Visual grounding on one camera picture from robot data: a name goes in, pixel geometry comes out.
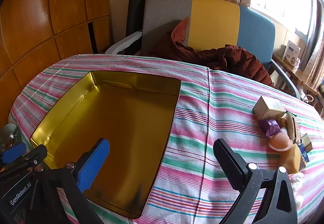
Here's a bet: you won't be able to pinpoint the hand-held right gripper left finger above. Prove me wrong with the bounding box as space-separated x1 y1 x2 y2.
49 138 110 224

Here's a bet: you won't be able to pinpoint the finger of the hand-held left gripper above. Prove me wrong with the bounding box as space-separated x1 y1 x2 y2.
0 145 48 181
0 142 27 164

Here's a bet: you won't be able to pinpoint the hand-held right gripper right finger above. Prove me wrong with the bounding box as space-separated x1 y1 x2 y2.
213 139 298 224

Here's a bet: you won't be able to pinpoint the gold metal tin box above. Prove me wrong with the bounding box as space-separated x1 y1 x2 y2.
30 70 181 220

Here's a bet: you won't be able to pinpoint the peach egg-shaped sponge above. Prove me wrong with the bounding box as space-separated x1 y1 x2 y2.
268 130 291 151

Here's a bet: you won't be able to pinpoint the glass cup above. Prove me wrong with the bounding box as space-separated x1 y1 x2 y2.
0 123 19 151

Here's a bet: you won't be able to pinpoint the purple plastic holder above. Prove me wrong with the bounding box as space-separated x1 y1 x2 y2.
259 118 280 138

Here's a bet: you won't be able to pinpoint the striped tablecloth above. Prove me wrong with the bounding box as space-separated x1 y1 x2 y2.
7 54 324 224

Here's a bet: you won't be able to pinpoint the yellow sponge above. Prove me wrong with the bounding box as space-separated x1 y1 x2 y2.
280 143 302 175

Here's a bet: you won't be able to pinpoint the cream cardboard box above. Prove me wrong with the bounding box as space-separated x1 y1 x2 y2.
253 96 288 121

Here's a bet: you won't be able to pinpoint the white rolled cloth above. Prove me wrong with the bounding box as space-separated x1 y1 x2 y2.
289 172 305 210

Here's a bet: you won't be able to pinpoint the blue packet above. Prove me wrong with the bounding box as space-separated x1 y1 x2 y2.
297 144 310 163

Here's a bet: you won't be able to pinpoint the red-brown padded jacket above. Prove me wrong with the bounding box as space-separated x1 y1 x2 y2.
142 17 275 88

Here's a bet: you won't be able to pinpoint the wooden side table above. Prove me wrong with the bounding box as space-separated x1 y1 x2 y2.
272 53 319 103

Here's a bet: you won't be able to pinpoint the white printed carton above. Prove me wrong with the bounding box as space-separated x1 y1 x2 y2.
283 40 302 67

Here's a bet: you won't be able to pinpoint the wooden wardrobe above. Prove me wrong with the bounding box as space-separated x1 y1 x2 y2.
0 0 113 126

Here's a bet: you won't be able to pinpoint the grey yellow blue sofa chair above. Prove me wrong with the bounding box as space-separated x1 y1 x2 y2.
105 0 302 99

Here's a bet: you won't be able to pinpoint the black rolled mat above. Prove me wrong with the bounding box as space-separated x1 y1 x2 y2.
126 0 150 37

